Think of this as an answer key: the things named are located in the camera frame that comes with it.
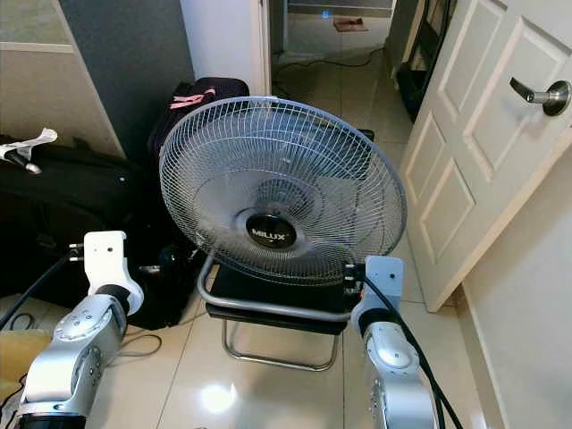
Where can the large black suitcase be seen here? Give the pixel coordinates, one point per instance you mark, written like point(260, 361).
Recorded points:
point(54, 214)

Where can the dark suitcase pink tag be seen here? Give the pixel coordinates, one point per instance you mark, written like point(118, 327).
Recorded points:
point(170, 130)

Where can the small brown floor item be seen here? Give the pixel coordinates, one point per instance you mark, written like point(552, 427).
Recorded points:
point(350, 24)

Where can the black stand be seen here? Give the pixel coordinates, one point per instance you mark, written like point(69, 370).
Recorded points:
point(424, 63)

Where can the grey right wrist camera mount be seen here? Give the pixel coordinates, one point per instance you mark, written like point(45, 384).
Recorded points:
point(386, 277)

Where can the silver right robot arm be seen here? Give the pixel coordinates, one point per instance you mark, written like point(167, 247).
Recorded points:
point(398, 375)

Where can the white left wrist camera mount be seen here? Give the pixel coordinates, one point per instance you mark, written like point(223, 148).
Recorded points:
point(107, 255)

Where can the grey Milux fan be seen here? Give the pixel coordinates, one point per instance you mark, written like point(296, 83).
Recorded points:
point(273, 231)

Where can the black chair chrome frame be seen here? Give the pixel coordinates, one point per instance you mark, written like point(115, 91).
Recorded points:
point(268, 322)

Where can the white panel door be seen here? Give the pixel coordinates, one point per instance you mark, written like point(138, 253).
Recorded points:
point(483, 143)

